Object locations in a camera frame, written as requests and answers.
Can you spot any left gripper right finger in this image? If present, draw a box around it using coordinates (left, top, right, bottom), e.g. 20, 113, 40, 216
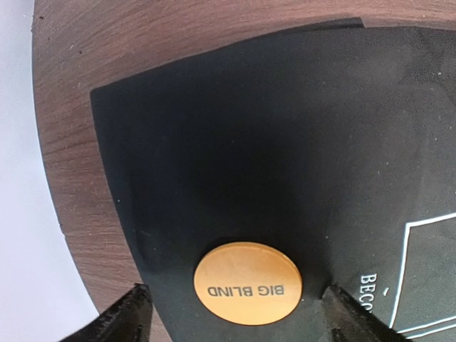
321, 284, 408, 342

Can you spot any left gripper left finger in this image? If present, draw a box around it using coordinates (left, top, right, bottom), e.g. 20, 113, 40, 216
62, 283, 153, 342

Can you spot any orange big blind button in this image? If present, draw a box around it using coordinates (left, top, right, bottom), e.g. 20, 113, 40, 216
193, 242, 303, 326

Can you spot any black poker mat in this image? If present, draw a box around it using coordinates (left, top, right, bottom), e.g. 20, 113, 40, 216
90, 20, 455, 341

